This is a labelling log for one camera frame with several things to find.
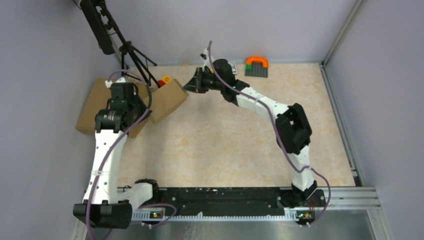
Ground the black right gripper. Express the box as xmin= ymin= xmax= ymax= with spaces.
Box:
xmin=182 ymin=68 xmax=224 ymax=95

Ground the brown cardboard box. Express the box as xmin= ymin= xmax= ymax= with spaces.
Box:
xmin=149 ymin=78 xmax=188 ymax=124

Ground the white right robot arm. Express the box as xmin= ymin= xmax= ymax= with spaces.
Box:
xmin=183 ymin=59 xmax=317 ymax=206

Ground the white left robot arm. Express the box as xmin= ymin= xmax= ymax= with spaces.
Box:
xmin=72 ymin=79 xmax=161 ymax=229

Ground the stack of folded cardboard boxes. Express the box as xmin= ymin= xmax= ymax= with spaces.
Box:
xmin=75 ymin=78 xmax=149 ymax=138

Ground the yellow round toy disc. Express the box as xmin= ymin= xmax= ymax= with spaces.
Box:
xmin=162 ymin=76 xmax=173 ymax=84

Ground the red round toy disc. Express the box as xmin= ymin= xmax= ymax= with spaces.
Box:
xmin=157 ymin=80 xmax=167 ymax=88

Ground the blue playing card deck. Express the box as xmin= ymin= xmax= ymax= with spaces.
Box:
xmin=229 ymin=61 xmax=238 ymax=75

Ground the orange arch toy piece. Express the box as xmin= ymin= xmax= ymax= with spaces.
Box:
xmin=245 ymin=56 xmax=269 ymax=68

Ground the grey building baseplate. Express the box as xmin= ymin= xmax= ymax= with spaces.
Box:
xmin=244 ymin=63 xmax=268 ymax=78

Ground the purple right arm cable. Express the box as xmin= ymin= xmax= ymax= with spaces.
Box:
xmin=206 ymin=40 xmax=332 ymax=227

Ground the black camera tripod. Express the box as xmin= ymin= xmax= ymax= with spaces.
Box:
xmin=73 ymin=0 xmax=162 ymax=89

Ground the aluminium frame rail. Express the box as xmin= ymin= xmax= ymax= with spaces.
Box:
xmin=71 ymin=135 xmax=388 ymax=240

